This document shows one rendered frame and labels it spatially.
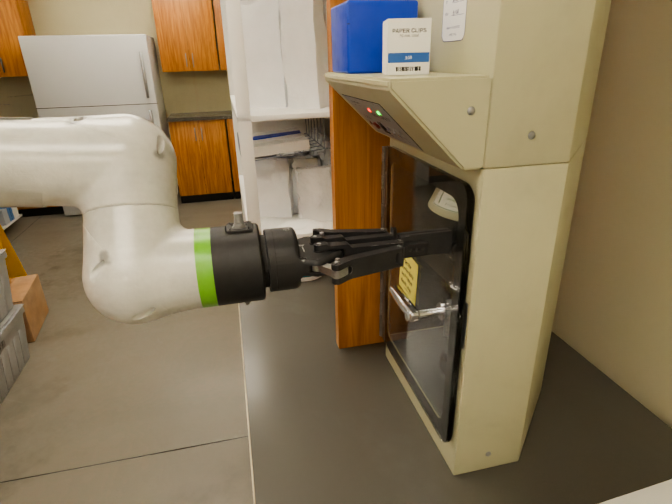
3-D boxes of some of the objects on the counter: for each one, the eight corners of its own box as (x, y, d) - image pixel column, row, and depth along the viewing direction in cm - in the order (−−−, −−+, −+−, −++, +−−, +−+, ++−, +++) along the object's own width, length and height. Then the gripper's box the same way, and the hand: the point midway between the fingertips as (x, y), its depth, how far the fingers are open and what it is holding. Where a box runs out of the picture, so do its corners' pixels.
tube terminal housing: (490, 337, 104) (540, -68, 75) (595, 445, 75) (746, -152, 45) (385, 354, 99) (393, -73, 70) (454, 477, 70) (519, -170, 40)
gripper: (267, 252, 48) (477, 229, 53) (257, 214, 60) (430, 198, 64) (272, 315, 51) (471, 288, 55) (262, 267, 62) (427, 248, 67)
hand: (424, 242), depth 59 cm, fingers closed
